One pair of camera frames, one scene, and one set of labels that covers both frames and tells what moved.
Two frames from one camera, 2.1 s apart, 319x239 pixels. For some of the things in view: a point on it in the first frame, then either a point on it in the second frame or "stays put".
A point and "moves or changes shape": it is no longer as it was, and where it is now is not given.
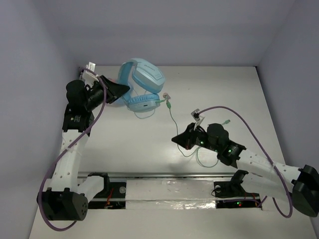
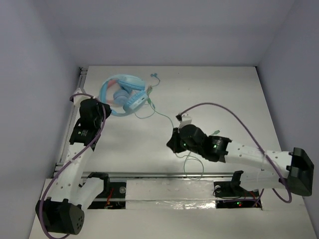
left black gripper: x=106 y=88 -> x=103 y=109
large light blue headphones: x=144 y=80 moves or changes shape
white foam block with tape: x=179 y=194 stays put
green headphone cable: x=163 y=100 -> x=153 y=106
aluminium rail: x=163 y=175 stays put
